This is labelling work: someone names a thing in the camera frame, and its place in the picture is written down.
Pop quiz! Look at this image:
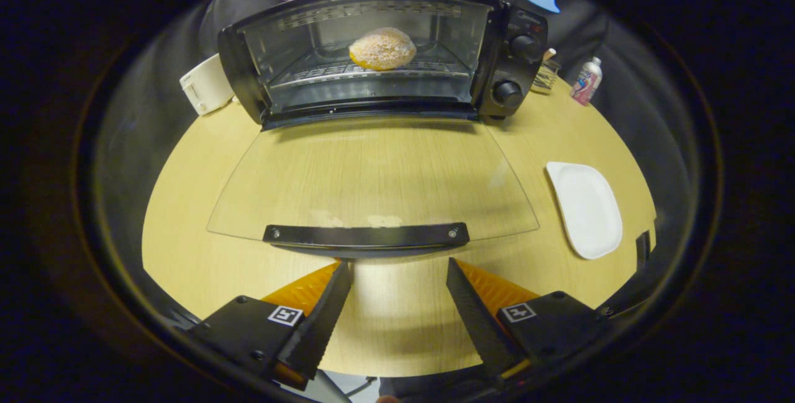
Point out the white pop-up toaster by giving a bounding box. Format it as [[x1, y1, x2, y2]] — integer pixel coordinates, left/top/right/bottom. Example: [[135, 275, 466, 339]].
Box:
[[179, 53, 235, 116]]

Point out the black toaster oven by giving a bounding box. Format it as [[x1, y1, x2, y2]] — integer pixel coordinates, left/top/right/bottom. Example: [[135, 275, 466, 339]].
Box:
[[207, 0, 549, 261]]

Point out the clear glass jar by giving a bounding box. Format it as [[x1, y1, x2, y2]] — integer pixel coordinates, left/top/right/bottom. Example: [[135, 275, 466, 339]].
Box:
[[531, 48, 561, 94]]

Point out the white square plate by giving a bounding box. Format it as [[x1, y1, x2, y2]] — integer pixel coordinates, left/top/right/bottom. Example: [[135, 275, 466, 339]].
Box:
[[546, 161, 623, 260]]

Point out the white bottle with pink label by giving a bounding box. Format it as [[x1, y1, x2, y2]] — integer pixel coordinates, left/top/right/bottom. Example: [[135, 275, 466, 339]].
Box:
[[570, 57, 603, 106]]

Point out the breaded round patty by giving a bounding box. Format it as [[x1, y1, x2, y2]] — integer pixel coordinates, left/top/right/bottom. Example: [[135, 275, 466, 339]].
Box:
[[348, 27, 417, 71]]

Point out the black table edge clamp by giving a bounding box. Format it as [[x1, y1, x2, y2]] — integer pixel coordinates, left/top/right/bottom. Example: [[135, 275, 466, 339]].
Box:
[[635, 230, 653, 268]]

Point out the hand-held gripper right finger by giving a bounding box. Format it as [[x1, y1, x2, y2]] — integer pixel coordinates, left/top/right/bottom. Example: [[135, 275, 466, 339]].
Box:
[[446, 258, 612, 385]]

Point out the black backdrop cloth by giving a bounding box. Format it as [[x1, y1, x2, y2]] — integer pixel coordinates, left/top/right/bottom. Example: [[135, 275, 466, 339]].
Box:
[[93, 0, 690, 323]]

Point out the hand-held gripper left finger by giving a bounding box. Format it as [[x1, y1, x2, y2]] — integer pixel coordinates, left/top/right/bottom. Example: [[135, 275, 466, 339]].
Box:
[[186, 260, 353, 391]]

